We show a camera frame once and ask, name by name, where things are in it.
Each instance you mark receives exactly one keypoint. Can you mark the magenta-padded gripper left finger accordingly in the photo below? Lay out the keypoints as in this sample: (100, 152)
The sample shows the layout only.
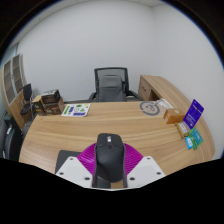
(85, 163)

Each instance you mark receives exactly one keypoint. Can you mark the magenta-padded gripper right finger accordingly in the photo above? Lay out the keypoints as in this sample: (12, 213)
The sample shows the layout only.
(133, 161)

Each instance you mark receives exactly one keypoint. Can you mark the black computer mouse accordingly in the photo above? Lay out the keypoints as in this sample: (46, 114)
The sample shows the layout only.
(109, 158)

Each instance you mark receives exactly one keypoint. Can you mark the dark grey mouse pad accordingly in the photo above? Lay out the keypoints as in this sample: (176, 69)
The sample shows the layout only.
(64, 156)

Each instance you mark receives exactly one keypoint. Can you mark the white printed leaflet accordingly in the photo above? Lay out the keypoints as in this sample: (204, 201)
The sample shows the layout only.
(76, 110)

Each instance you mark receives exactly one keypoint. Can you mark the small tan box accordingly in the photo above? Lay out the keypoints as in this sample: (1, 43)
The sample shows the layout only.
(182, 129)

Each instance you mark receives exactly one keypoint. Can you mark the small blue packet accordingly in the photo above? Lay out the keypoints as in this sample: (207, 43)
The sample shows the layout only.
(189, 142)

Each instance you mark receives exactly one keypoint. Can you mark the orange cardboard box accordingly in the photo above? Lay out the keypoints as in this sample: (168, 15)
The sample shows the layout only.
(173, 116)

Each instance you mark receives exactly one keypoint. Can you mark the white paper sheet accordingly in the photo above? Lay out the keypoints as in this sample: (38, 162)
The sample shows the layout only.
(165, 103)

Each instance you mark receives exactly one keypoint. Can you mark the green packet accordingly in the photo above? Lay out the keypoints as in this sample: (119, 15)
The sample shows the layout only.
(196, 137)

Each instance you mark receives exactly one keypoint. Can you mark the stack of dark boxes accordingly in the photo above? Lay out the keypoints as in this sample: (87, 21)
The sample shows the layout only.
(50, 102)

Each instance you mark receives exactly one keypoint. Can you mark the purple card package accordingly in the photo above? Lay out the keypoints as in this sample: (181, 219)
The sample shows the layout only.
(193, 114)

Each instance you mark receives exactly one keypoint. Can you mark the large black office chair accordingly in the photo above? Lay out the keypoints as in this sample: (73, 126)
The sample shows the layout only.
(11, 140)

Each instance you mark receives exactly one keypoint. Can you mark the black mesh office chair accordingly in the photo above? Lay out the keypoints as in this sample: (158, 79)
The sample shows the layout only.
(111, 86)

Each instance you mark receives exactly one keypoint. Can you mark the wooden side desk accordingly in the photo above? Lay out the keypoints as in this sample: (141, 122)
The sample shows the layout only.
(158, 86)

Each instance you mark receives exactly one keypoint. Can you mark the small black swivel chair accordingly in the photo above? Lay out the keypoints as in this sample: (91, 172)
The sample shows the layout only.
(27, 96)

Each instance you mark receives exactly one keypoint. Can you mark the wooden shelf unit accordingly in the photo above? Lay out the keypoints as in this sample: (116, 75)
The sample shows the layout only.
(13, 86)

